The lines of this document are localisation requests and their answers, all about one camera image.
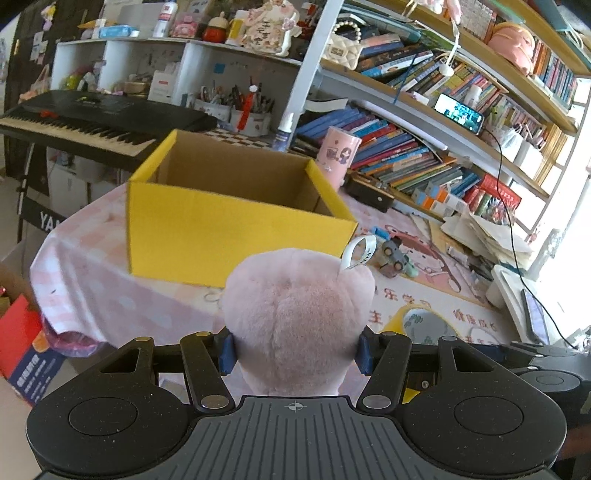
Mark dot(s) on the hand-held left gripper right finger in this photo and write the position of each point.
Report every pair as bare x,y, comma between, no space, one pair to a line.
364,354

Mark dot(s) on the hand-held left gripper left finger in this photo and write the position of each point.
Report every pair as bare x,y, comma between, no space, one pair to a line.
227,353

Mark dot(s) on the pink plush toy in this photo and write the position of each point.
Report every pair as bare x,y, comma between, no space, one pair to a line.
295,318

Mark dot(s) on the yellow cardboard box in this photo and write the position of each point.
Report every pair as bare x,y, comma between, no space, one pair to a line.
217,230

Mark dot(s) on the pink checked cloth desktop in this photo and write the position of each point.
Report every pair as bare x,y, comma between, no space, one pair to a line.
92,277

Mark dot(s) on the white desktop shelf unit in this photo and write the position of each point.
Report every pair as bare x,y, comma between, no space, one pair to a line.
198,57

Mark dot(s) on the phone on charger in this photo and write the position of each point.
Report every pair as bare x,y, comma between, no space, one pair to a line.
535,318

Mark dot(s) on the white phone stand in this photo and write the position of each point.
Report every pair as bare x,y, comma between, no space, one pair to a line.
505,290

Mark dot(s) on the small grey toy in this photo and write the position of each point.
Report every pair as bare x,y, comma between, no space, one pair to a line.
395,258

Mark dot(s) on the cartoon printed desk mat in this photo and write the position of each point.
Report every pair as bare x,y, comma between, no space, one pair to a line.
443,286

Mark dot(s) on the stack of papers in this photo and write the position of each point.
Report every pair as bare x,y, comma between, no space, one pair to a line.
489,240

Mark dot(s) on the black brown stapler device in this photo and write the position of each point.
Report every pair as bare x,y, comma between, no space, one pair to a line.
369,191

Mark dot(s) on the orange and white boxes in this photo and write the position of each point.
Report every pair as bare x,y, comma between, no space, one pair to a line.
438,201

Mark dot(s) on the red printed gift box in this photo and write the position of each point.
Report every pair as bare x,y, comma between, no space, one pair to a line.
501,194

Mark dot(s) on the pink cartoon canister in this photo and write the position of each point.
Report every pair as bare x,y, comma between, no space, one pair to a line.
337,154

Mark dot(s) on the red cardboard box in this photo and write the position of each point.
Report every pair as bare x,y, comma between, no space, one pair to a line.
23,350

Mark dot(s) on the row of upright books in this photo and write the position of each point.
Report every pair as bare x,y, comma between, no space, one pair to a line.
383,147

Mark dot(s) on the white spray bottle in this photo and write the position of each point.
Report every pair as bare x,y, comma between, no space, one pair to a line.
282,136

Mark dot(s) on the keyboard stand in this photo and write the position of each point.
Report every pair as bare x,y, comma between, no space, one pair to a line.
39,217

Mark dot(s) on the patterned pen cup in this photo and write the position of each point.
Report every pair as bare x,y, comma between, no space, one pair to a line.
251,120

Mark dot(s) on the white pen cup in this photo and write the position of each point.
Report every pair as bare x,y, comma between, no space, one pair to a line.
212,108

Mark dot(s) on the phone with lit screen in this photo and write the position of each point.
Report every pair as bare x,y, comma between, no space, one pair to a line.
459,113

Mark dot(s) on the black electronic keyboard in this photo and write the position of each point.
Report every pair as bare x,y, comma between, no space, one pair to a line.
106,113

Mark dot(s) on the row of leaning books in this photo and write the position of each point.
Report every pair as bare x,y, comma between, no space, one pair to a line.
415,60

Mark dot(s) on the white quilted pearl handbag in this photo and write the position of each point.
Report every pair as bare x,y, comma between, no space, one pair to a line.
340,48

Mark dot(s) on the row of thin colourful books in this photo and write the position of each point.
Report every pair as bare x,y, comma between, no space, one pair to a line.
554,69

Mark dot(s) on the red round pot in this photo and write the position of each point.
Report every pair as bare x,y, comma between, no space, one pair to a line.
214,30

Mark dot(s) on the floral ornament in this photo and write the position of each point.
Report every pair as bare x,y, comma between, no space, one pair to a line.
265,27

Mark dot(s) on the pink printed box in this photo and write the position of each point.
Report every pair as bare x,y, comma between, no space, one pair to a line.
184,25

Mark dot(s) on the pink backpack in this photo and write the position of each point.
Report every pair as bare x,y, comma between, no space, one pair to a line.
510,44

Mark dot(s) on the blue tissue pack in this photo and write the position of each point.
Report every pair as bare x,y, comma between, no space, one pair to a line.
117,31

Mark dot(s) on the white plastic bottle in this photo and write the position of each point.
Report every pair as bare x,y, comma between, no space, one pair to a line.
165,18

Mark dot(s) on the dark board with notes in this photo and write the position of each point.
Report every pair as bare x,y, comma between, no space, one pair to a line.
32,46

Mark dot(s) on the white frame bookshelf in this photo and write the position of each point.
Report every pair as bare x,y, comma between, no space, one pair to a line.
314,74

